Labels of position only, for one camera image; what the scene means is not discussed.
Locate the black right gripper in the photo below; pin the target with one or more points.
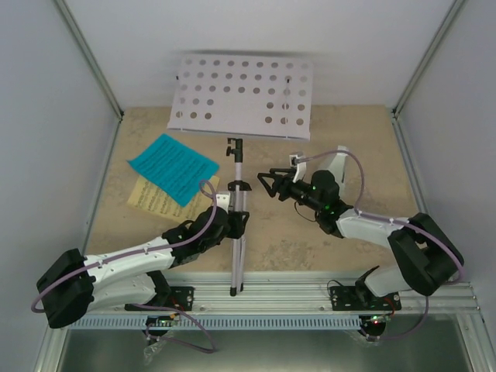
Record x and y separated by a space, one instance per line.
272 191

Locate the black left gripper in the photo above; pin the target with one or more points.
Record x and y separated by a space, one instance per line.
238 227

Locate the white metronome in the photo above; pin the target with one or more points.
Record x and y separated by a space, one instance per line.
337 167

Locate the blue sheet music page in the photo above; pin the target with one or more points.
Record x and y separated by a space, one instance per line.
175 168

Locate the white music stand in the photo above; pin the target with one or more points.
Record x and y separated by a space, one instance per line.
242 96

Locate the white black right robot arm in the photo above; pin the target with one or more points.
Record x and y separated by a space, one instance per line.
425 259

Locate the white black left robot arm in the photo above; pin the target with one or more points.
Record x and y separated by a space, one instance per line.
76 284

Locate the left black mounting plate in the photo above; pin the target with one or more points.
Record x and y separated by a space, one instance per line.
181 298

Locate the black mounting plate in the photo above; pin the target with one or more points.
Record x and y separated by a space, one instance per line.
349 298
181 298

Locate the left circuit board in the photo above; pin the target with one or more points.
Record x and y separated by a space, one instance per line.
163 321

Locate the circuit board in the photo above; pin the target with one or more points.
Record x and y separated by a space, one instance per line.
374 320
163 321

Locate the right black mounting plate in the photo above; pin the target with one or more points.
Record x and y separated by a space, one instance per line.
349 298

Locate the clear plastic bag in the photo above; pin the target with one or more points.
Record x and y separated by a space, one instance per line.
152 350

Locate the right circuit board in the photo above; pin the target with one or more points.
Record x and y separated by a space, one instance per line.
374 320

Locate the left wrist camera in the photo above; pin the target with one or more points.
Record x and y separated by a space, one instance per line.
226 200

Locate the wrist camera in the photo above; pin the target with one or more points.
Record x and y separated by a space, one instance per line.
298 167
226 200

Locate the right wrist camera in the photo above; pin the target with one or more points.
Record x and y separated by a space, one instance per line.
298 167

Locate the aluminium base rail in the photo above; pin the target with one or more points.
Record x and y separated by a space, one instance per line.
302 292

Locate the grey slotted cable duct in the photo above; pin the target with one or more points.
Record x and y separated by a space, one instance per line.
225 322

